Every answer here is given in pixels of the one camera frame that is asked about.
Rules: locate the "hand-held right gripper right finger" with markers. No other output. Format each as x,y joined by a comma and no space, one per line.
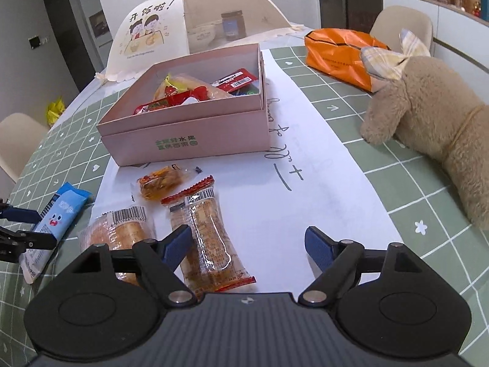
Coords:
317,248

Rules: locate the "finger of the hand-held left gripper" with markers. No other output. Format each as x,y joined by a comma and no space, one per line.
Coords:
19,214
30,241

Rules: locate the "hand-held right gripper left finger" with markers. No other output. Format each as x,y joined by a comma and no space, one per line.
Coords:
177,246

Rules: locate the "clear red-edged pastry packet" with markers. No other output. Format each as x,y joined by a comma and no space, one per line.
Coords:
210,237

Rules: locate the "pink cardboard box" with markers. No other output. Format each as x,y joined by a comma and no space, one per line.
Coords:
183,137

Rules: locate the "clear orange pastry packet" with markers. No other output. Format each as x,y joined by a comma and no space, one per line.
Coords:
114,233

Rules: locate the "small clear spicy snack packet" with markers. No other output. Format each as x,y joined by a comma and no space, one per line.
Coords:
160,183

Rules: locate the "beige chair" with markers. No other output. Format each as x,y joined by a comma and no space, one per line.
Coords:
19,141
401,21

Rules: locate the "yellow plastic bag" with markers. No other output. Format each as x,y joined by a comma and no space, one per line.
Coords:
55,112

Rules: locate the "red and green snack packet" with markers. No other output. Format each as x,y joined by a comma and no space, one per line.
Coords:
160,105

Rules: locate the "yellow snack packet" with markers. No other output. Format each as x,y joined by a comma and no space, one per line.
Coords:
179,86

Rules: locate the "blue green snack packet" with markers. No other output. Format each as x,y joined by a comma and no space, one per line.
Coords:
245,91

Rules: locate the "dark door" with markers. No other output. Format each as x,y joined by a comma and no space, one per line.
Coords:
61,38

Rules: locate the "beige plush toy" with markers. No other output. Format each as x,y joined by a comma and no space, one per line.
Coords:
420,99

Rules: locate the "orange plastic bag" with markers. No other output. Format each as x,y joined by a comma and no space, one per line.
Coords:
336,53

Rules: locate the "dark framed picture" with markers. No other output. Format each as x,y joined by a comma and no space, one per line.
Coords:
98,25

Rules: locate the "white bowl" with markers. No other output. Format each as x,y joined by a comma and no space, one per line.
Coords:
202,36

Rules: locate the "white mesh food cover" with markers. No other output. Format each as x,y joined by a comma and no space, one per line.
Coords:
152,34

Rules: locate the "brown jar with blue label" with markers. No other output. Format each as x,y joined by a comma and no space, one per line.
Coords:
233,26

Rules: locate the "dark glass cabinet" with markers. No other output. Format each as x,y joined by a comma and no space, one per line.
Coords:
355,0

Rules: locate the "black wall switch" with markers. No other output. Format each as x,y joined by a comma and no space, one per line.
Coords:
38,42

